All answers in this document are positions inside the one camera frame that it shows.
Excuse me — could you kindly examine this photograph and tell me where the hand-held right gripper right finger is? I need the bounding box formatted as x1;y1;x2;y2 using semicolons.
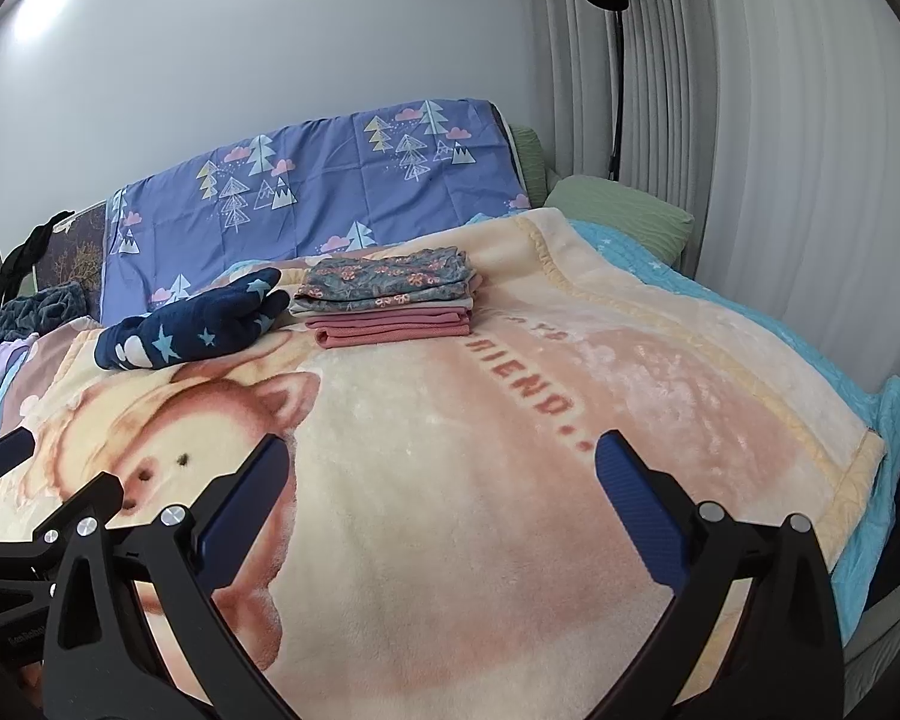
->
595;430;848;720

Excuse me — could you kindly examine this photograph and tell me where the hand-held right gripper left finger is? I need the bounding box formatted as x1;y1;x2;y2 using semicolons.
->
41;433;295;720

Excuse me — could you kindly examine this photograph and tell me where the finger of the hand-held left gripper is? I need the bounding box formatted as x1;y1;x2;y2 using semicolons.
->
0;472;132;580
0;427;36;490

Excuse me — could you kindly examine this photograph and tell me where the teal floral shirt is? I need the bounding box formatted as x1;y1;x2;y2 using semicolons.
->
292;247;485;312

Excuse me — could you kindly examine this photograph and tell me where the dark teal fleece blanket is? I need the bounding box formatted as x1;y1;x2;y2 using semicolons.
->
0;281;91;346

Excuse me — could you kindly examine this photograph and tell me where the cream printed plush blanket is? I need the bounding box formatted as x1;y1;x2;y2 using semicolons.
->
0;206;890;720

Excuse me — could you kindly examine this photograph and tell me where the navy star-print garment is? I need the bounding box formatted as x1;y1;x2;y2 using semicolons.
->
94;268;292;371

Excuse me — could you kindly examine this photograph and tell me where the grey folded cloth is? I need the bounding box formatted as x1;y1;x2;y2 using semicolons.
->
289;294;475;317

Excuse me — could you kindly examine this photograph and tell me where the black cloth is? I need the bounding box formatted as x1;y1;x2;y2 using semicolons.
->
0;210;76;287

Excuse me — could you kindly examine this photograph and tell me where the dark tree picture panel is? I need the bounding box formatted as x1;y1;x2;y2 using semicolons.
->
34;202;110;290

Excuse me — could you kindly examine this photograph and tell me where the salmon folded cloth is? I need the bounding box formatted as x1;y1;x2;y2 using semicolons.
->
315;317;472;350

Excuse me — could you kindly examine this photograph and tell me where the light blue quilt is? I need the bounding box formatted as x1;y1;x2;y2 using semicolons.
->
570;221;900;616

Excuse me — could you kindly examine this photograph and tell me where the green pillow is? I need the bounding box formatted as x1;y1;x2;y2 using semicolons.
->
544;175;695;267

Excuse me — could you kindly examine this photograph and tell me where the purple tree-print sheet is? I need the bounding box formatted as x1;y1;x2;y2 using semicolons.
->
99;97;533;316

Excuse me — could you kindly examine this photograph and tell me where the green padded headboard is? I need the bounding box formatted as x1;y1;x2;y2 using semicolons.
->
510;126;550;205

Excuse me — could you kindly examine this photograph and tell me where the white pleated curtain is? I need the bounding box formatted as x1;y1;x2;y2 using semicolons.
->
525;0;900;391

